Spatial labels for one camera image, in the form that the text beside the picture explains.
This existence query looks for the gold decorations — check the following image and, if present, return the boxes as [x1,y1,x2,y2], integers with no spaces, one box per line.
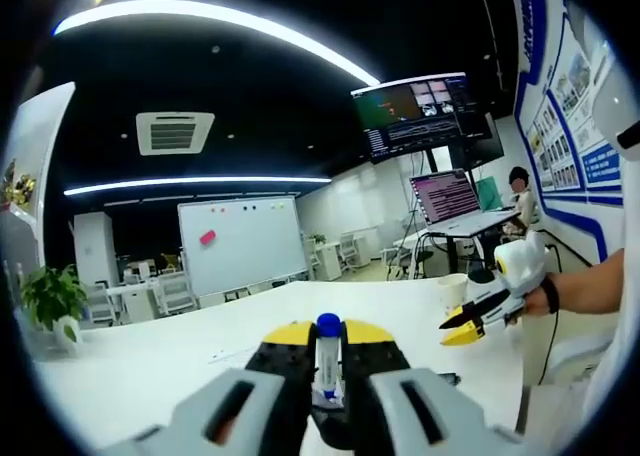
[2,159,39,207]

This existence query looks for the person's white clothing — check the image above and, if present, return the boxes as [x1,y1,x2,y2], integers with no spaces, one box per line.
[584,40,640,427]

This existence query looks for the wall-mounted dark display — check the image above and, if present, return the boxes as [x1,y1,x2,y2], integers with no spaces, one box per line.
[350,71,506,165]

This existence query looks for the green potted plant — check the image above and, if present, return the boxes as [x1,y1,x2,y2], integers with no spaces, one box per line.
[19,264,89,345]

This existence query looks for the teal paper bag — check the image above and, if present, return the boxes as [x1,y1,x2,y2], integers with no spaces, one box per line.
[474,178,502,212]

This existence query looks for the white curved display shelf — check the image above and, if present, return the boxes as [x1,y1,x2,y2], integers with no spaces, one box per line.
[0,80,76,277]

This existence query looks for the person's right hand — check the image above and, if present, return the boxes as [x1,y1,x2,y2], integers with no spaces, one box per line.
[519,275,551,317]

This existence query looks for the white paper cup green print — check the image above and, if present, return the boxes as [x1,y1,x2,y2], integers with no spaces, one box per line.
[437,273,471,323]

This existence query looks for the ceiling air conditioner vent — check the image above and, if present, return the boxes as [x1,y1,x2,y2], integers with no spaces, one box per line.
[135,111,216,157]

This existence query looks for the black wrist strap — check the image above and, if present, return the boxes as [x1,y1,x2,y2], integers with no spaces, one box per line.
[542,274,561,316]

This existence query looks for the white cabinet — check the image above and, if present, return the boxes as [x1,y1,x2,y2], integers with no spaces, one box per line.
[73,212,119,287]

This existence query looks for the blue and white wall poster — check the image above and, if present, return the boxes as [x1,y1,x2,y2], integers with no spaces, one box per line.
[509,0,626,272]

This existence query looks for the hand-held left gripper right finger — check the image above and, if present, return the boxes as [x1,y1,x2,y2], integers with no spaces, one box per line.
[340,319,541,456]

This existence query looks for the white chair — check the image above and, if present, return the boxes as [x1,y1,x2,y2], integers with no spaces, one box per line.
[517,315,611,427]

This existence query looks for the white rolling whiteboard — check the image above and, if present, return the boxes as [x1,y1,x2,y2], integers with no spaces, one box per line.
[177,195,309,298]

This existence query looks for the black cable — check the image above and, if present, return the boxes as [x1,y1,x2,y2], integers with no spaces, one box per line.
[542,313,561,382]

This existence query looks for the white ceiling light strip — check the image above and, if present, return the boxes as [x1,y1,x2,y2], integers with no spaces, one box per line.
[52,0,382,87]
[63,176,332,197]

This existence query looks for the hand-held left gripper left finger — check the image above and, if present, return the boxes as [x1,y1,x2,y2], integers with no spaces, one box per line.
[112,320,321,456]

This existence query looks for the monitor with purple screen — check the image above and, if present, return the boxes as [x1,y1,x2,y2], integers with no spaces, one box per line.
[408,168,482,227]

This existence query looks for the blue whiteboard marker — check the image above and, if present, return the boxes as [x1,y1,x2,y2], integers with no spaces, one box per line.
[310,313,347,410]

